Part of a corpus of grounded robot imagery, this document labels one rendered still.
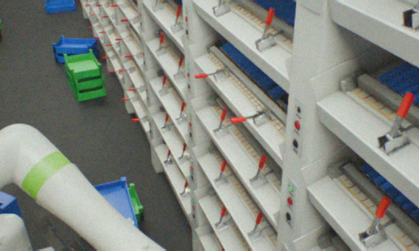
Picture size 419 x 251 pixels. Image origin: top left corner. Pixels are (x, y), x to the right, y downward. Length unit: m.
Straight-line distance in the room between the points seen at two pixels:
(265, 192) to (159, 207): 1.18
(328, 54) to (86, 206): 0.60
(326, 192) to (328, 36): 0.31
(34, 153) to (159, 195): 1.38
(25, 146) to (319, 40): 0.68
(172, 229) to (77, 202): 1.20
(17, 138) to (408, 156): 0.81
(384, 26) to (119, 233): 0.68
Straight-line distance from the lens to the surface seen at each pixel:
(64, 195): 1.10
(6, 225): 1.49
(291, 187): 1.04
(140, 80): 2.73
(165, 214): 2.33
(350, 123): 0.82
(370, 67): 0.92
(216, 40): 1.54
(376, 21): 0.72
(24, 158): 1.13
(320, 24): 0.83
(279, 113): 1.14
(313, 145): 0.93
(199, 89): 1.59
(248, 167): 1.33
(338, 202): 0.94
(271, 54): 1.06
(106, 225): 1.08
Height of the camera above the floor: 1.53
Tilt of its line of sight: 31 degrees down
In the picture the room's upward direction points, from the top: straight up
